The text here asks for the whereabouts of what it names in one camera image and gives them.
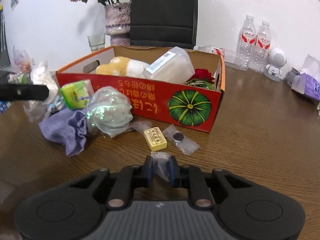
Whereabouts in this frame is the small clear plastic packet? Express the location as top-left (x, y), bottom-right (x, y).
top-left (151, 152), bottom-right (171, 182)

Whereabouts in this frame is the yellow eraser block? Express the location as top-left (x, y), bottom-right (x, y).
top-left (143, 127), bottom-right (168, 152)

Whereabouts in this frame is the green tissue packet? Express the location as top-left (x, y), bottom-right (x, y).
top-left (60, 80), bottom-right (94, 110)

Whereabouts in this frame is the purple cloth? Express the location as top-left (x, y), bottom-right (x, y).
top-left (39, 108), bottom-right (87, 157)

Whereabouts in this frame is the iridescent bundle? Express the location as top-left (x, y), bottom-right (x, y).
top-left (86, 86), bottom-right (133, 138)

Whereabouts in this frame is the wrapped black coin cell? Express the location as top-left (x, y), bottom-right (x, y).
top-left (163, 125), bottom-right (200, 155)

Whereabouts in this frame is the crumpled white plastic bag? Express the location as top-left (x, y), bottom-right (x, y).
top-left (23, 61), bottom-right (59, 123)

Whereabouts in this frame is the red orange cardboard box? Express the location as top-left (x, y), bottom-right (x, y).
top-left (56, 46), bottom-right (225, 133)

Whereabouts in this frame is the red artificial rose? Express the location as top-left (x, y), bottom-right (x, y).
top-left (191, 68), bottom-right (215, 84)

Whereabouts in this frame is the clear drinking glass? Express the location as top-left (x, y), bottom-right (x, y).
top-left (87, 33), bottom-right (105, 52)

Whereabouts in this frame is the clear plastic container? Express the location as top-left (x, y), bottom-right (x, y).
top-left (143, 47), bottom-right (195, 85)

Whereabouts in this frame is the yellow white plush toy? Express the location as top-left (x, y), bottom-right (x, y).
top-left (95, 56), bottom-right (150, 78)

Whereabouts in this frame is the lying empty water bottle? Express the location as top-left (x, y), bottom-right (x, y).
top-left (193, 45), bottom-right (238, 64)

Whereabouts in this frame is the purple ceramic vase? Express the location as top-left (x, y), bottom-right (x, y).
top-left (105, 2), bottom-right (131, 46)

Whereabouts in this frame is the left standing water bottle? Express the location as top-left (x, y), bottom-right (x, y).
top-left (235, 15), bottom-right (257, 70)

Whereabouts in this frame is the standing water bottle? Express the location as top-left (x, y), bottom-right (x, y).
top-left (235, 15), bottom-right (257, 70)
top-left (249, 20), bottom-right (272, 73)

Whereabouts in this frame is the white astronaut figurine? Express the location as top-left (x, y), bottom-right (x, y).
top-left (263, 48), bottom-right (287, 82)

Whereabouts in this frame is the black paper shopping bag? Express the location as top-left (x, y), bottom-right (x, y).
top-left (130, 0), bottom-right (198, 49)

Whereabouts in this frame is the purple tissue box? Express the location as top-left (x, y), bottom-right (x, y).
top-left (286, 55), bottom-right (319, 101)

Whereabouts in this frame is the right standing water bottle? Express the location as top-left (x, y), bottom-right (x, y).
top-left (249, 20), bottom-right (272, 73)

